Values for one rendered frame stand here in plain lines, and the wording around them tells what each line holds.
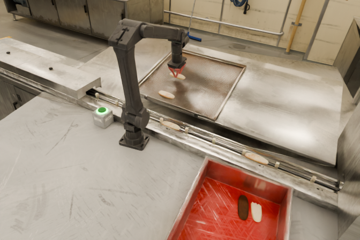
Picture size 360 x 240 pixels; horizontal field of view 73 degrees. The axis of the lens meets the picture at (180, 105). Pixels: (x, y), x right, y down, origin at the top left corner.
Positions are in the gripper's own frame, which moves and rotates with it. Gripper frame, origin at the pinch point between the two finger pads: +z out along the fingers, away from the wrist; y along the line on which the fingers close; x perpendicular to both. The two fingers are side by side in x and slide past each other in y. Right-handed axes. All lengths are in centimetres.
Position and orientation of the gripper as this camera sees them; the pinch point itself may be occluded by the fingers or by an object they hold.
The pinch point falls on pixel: (177, 74)
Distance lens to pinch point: 138.8
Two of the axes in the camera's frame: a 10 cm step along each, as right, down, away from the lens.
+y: 5.2, -5.9, 6.2
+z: 0.2, 7.3, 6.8
